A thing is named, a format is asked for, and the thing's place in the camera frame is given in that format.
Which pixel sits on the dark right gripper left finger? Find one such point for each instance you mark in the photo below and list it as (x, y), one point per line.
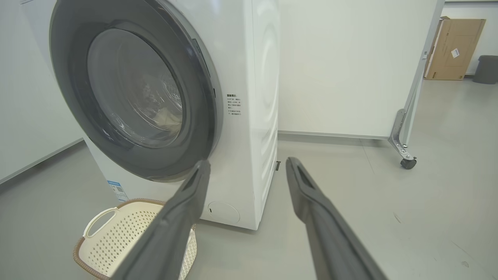
(171, 233)

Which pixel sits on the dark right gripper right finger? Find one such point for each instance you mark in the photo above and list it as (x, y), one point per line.
(334, 245)

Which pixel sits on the cream garment with blue trim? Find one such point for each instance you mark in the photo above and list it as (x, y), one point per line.
(167, 118)

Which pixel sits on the round dark washing machine door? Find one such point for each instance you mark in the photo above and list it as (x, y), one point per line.
(78, 97)

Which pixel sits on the cream perforated laundry basket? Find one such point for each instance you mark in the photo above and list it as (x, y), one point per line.
(116, 233)

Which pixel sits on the white front-load washing machine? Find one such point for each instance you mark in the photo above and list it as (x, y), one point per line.
(249, 155)

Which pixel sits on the steel washing machine drum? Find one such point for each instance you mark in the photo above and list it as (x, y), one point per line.
(136, 89)

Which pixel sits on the blue energy label sticker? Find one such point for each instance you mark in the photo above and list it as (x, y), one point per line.
(116, 190)

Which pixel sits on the black caster wheel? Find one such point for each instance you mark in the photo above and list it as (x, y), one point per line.
(408, 163)

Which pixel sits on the small printed warning text sticker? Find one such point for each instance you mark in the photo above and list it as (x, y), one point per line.
(234, 105)

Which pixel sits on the white partition board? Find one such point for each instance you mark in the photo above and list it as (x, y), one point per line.
(350, 70)

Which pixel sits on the brown cardboard box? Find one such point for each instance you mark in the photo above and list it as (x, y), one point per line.
(443, 66)

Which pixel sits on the white shipping label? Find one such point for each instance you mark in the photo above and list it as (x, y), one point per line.
(455, 53)

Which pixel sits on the grey trash bin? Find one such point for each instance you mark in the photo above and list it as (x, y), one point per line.
(486, 70)

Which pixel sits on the metal partition leg bracket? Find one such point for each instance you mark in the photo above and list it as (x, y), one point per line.
(397, 132)

